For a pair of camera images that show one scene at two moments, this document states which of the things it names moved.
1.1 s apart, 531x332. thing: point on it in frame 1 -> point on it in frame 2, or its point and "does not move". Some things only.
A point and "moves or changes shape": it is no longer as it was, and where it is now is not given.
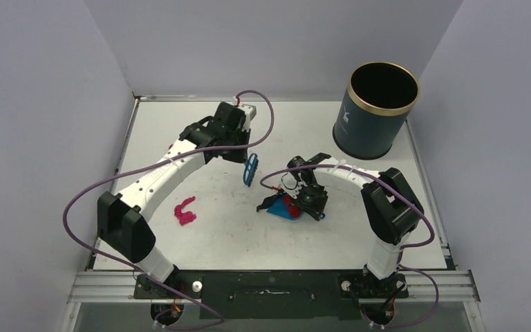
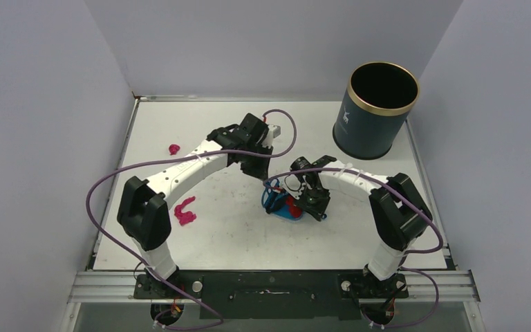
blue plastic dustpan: (281, 210) does not move
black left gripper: (240, 157) -> (260, 172)
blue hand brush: (251, 167) moves or changes shape
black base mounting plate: (272, 294) does not move
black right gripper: (305, 202) does not move
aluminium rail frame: (455, 286) does not move
